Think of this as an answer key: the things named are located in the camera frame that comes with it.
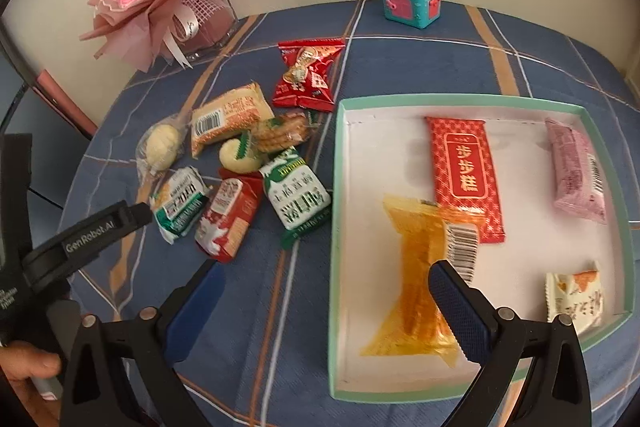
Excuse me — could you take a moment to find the pink board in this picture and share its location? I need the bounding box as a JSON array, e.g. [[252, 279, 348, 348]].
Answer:
[[32, 69, 98, 138]]

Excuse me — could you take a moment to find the green-rimmed white tray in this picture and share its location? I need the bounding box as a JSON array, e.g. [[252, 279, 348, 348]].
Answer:
[[327, 93, 633, 404]]

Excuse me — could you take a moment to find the person's left hand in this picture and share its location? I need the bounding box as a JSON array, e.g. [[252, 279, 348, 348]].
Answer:
[[0, 339, 65, 427]]

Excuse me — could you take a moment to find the green white corn snack packet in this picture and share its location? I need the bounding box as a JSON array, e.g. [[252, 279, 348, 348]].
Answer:
[[150, 167, 211, 244]]

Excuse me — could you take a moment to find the beige bread packet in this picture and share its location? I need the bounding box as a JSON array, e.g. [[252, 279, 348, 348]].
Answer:
[[189, 82, 275, 158]]

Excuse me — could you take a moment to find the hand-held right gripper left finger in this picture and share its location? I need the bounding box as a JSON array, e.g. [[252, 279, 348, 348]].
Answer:
[[60, 258, 226, 427]]

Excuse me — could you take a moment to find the clear cracker packet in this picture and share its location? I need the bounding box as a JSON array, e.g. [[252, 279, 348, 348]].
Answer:
[[249, 112, 316, 154]]

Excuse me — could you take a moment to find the blue plaid tablecloth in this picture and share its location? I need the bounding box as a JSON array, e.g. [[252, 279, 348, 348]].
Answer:
[[60, 0, 640, 427]]

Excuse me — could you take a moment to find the small white round pastry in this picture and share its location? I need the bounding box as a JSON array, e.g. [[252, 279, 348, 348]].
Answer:
[[219, 134, 263, 172]]

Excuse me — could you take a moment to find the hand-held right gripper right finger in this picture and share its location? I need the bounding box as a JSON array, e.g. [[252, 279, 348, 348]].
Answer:
[[427, 259, 593, 427]]

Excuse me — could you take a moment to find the dark green white biscuit packet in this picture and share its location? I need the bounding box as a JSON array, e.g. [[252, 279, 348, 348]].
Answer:
[[257, 146, 335, 250]]

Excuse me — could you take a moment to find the long red cake packet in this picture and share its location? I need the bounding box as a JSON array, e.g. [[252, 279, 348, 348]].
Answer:
[[425, 116, 507, 244]]

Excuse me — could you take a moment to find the beige peach pastry packet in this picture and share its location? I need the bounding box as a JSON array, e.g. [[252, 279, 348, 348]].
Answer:
[[544, 261, 606, 338]]

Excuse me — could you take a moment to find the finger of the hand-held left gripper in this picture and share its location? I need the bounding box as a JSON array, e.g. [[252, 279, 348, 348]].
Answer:
[[21, 200, 154, 294]]

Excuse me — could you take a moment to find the large white round pastry packet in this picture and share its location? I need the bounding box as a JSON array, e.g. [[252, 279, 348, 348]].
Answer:
[[136, 114, 193, 180]]

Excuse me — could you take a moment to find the clear square vase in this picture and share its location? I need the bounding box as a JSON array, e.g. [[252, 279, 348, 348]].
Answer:
[[170, 0, 240, 62]]

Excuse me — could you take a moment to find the orange cake packet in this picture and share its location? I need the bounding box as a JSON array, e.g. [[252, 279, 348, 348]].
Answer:
[[359, 194, 488, 370]]

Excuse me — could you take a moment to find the pink snack packet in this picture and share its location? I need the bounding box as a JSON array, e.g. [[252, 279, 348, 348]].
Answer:
[[544, 118, 610, 225]]

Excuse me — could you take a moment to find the red milk biscuit packet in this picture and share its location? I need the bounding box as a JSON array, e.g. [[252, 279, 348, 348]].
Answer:
[[194, 169, 265, 264]]

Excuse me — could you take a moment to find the red candy packet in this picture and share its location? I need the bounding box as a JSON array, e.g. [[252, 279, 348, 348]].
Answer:
[[271, 38, 347, 114]]

